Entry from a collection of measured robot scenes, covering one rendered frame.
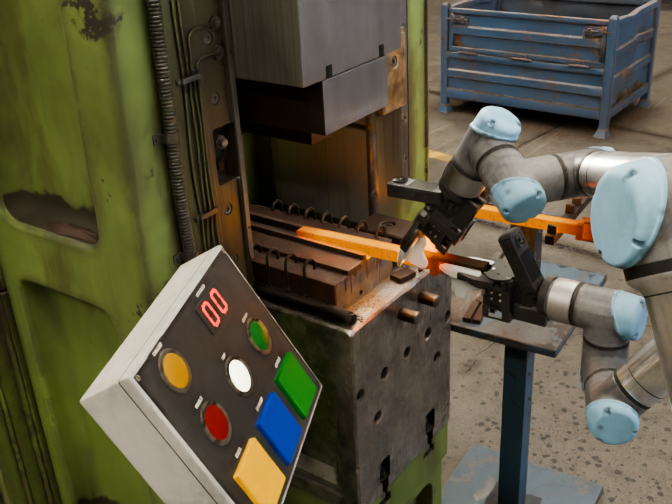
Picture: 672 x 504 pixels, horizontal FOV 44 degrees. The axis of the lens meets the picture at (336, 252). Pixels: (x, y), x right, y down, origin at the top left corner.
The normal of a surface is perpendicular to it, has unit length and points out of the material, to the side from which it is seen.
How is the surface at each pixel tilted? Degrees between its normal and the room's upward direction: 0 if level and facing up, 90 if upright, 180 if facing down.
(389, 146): 90
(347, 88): 90
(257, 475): 60
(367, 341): 90
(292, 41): 90
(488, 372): 0
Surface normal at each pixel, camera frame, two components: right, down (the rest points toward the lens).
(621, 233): -0.98, 0.04
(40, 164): -0.58, 0.37
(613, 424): -0.20, 0.44
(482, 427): -0.05, -0.90
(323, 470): -0.43, -0.40
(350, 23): 0.81, 0.22
